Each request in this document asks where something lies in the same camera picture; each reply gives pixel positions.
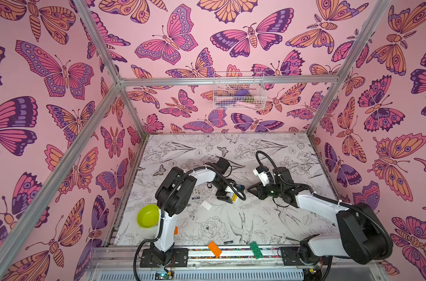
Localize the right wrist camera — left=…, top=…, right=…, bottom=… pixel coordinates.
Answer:
left=253, top=166, right=273, bottom=186

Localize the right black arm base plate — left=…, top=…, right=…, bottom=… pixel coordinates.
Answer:
left=278, top=245, right=330, bottom=266

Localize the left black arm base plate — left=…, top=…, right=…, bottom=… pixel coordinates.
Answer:
left=139, top=248, right=189, bottom=268

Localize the white slotted cable duct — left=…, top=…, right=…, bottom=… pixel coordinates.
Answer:
left=93, top=268, right=305, bottom=281

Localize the aluminium front rail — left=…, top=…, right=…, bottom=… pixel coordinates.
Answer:
left=89, top=244, right=379, bottom=269

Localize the white wire basket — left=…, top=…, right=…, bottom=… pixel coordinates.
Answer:
left=211, top=74, right=267, bottom=111

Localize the lime green bowl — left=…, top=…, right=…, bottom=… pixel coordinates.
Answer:
left=136, top=204, right=160, bottom=228

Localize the orange lego brick on rail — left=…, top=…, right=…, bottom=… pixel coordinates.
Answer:
left=208, top=241, right=222, bottom=258

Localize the white battery cover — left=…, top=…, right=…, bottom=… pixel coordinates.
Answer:
left=201, top=200, right=212, bottom=210

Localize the green lego brick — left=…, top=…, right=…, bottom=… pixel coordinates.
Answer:
left=249, top=241, right=263, bottom=259

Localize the small green circuit board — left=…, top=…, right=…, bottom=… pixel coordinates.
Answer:
left=154, top=271, right=174, bottom=281

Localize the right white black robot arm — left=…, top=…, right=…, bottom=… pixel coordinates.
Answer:
left=247, top=151, right=393, bottom=265

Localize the purple object in basket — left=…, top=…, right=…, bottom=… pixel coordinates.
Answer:
left=234, top=89, right=250, bottom=98

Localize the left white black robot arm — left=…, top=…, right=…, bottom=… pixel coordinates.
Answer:
left=139, top=158, right=247, bottom=266

